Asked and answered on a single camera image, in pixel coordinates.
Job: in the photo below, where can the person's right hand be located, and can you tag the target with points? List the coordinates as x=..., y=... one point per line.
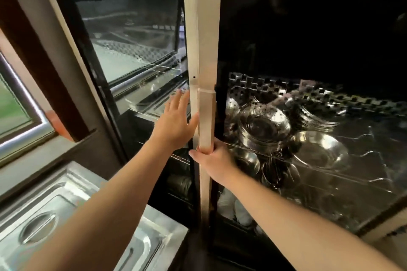
x=217, y=164

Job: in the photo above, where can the person's left hand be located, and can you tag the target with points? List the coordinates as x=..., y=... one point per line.
x=173, y=128

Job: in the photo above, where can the person's right thumb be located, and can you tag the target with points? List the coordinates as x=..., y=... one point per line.
x=197, y=154

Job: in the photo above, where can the person's left thumb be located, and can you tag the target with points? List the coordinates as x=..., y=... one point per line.
x=194, y=124

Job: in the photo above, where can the person's left forearm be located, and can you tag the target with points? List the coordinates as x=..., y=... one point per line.
x=108, y=204

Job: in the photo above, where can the person's right forearm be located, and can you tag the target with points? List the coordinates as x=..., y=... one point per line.
x=302, y=229

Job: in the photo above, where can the steel bowls behind glass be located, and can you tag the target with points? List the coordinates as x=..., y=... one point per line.
x=179, y=185

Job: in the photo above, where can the small steel bowl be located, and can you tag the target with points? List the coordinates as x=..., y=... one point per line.
x=281, y=172
x=248, y=161

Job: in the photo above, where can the white cups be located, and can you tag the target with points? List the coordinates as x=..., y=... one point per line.
x=235, y=207

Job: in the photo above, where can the stack of steel colanders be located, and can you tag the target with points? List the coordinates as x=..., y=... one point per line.
x=264, y=128

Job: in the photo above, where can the perforated steel tray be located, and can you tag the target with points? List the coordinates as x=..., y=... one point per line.
x=136, y=50

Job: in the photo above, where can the black steel sterilizer cabinet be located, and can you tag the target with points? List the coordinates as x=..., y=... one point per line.
x=210, y=26

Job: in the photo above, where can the stack of steel plates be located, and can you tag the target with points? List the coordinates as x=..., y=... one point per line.
x=313, y=116

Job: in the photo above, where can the wide steel bowl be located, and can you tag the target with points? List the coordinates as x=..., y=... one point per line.
x=319, y=150

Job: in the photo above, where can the perforated steel shelf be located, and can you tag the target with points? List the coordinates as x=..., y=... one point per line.
x=318, y=93

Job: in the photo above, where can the silver window frame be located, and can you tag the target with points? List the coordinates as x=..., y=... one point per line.
x=25, y=128

